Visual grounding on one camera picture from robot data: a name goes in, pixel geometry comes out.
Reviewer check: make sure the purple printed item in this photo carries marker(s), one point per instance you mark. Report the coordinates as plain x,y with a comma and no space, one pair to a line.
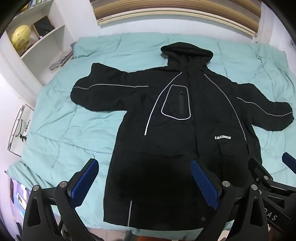
19,204

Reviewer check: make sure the white bookshelf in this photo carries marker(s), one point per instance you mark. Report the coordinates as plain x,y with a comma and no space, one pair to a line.
49,42

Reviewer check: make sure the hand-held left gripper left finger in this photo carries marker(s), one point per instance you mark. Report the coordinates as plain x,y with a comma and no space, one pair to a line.
84,183

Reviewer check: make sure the wooden window blind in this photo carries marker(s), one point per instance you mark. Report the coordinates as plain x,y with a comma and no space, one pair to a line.
175,10

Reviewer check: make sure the black hooded jacket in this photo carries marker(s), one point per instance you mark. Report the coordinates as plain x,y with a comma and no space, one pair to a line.
161,143

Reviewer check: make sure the yellow globe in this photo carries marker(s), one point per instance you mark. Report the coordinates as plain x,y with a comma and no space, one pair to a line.
20,37

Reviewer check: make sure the teal quilted blanket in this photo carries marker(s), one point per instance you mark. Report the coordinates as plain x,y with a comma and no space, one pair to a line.
69,129

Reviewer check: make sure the white bag with drawing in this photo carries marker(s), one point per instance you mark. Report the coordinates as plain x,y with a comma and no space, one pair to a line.
20,132

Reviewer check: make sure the stack of flat books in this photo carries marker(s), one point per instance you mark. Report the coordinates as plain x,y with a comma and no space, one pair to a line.
61,61

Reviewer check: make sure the row of upright books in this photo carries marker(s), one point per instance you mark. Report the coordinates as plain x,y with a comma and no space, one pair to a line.
37,2

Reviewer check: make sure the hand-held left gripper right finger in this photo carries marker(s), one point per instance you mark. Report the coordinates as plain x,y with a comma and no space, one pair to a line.
204,185

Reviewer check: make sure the black box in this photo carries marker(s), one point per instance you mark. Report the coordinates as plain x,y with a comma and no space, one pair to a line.
44,26

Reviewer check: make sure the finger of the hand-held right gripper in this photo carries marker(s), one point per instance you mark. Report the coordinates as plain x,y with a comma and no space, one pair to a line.
290,161
257,169

